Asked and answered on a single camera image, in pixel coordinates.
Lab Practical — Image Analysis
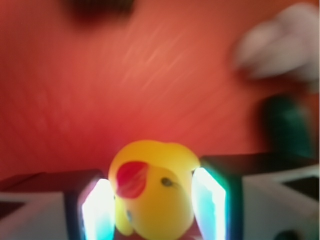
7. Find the pink plush bunny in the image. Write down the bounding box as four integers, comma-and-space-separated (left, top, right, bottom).
233, 2, 320, 93

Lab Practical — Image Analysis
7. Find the brown crumpled lump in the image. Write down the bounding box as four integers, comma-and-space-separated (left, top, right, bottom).
61, 0, 136, 26

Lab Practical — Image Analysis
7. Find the red plastic tray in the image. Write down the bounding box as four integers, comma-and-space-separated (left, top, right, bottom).
0, 0, 319, 179

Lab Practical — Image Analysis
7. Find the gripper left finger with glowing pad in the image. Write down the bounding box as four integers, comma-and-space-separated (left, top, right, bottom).
0, 169, 115, 240

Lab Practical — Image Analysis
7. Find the dark green toy cucumber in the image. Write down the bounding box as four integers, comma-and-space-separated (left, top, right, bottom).
260, 94, 316, 158

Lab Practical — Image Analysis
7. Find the yellow rubber duck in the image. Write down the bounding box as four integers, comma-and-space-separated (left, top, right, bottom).
108, 140, 200, 240

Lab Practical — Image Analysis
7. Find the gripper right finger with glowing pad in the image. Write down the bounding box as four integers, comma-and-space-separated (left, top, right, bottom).
192, 153, 320, 240

